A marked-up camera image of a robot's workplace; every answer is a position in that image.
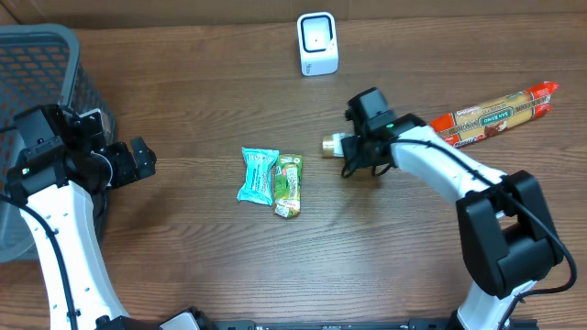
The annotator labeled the white cosmetic tube gold cap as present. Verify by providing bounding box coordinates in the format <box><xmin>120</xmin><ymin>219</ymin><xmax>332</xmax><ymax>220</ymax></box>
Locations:
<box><xmin>322</xmin><ymin>132</ymin><xmax>351</xmax><ymax>159</ymax></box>

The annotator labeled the green juice carton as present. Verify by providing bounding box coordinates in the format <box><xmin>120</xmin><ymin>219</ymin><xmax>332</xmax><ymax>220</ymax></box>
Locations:
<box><xmin>273</xmin><ymin>154</ymin><xmax>303</xmax><ymax>218</ymax></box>

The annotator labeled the orange biscuit roll package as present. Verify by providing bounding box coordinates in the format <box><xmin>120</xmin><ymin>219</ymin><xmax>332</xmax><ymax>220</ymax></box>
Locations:
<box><xmin>429</xmin><ymin>82</ymin><xmax>559</xmax><ymax>148</ymax></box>

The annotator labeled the teal wet wipes pack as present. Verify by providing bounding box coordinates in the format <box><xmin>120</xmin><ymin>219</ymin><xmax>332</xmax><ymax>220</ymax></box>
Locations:
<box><xmin>238</xmin><ymin>148</ymin><xmax>280</xmax><ymax>205</ymax></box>

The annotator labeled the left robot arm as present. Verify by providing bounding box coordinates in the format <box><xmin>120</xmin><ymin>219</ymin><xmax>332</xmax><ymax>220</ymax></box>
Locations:
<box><xmin>2</xmin><ymin>104</ymin><xmax>206</xmax><ymax>330</ymax></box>

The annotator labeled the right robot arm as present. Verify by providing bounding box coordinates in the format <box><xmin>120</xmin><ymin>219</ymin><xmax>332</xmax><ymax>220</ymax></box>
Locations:
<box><xmin>341</xmin><ymin>111</ymin><xmax>572</xmax><ymax>329</ymax></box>

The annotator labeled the white barcode scanner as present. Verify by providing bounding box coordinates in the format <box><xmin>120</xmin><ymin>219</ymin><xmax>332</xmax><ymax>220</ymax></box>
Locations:
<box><xmin>296</xmin><ymin>11</ymin><xmax>339</xmax><ymax>77</ymax></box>

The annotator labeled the grey plastic shopping basket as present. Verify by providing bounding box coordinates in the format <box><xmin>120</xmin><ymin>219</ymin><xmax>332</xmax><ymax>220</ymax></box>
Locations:
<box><xmin>1</xmin><ymin>24</ymin><xmax>116</xmax><ymax>263</ymax></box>

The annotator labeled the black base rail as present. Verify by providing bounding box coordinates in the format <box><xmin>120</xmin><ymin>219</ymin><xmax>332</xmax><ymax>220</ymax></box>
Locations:
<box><xmin>202</xmin><ymin>318</ymin><xmax>462</xmax><ymax>330</ymax></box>

